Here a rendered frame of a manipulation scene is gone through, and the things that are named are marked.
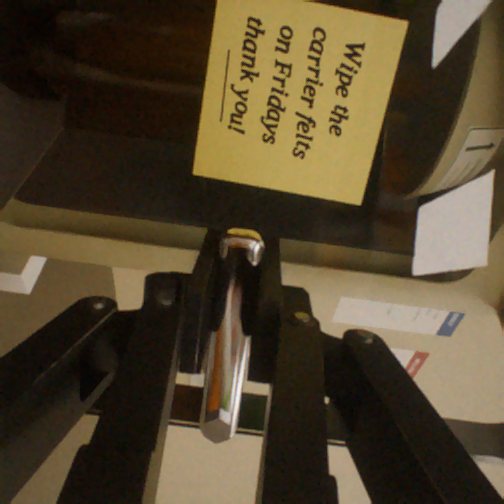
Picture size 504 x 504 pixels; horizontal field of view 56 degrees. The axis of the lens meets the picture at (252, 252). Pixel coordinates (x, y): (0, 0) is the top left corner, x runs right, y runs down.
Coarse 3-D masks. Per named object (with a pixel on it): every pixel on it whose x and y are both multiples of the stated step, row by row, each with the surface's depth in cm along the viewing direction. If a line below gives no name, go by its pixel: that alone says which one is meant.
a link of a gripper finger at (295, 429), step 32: (288, 320) 14; (288, 352) 12; (320, 352) 13; (288, 384) 11; (320, 384) 11; (288, 416) 10; (320, 416) 10; (288, 448) 9; (320, 448) 9; (288, 480) 8; (320, 480) 8
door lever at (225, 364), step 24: (240, 240) 17; (240, 264) 17; (216, 288) 18; (240, 288) 17; (216, 312) 18; (240, 312) 18; (216, 336) 18; (240, 336) 18; (216, 360) 18; (240, 360) 18; (216, 384) 19; (240, 384) 19; (216, 408) 19; (216, 432) 19
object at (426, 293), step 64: (0, 0) 19; (64, 0) 19; (128, 0) 19; (192, 0) 19; (320, 0) 19; (384, 0) 19; (448, 0) 19; (0, 64) 20; (64, 64) 20; (128, 64) 20; (192, 64) 20; (448, 64) 19; (0, 128) 21; (64, 128) 21; (128, 128) 20; (192, 128) 20; (384, 128) 20; (448, 128) 20; (0, 192) 22; (64, 192) 21; (128, 192) 21; (192, 192) 21; (256, 192) 21; (384, 192) 21; (448, 192) 21; (0, 256) 23; (64, 256) 23; (128, 256) 22; (192, 256) 22; (320, 256) 22; (384, 256) 22; (448, 256) 22; (0, 320) 24; (320, 320) 23; (384, 320) 23; (448, 320) 23; (192, 384) 25; (256, 384) 25; (448, 384) 24
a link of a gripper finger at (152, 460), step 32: (160, 288) 14; (160, 320) 13; (128, 352) 11; (160, 352) 12; (128, 384) 10; (160, 384) 10; (128, 416) 9; (160, 416) 9; (96, 448) 8; (128, 448) 8; (160, 448) 10; (96, 480) 7; (128, 480) 7
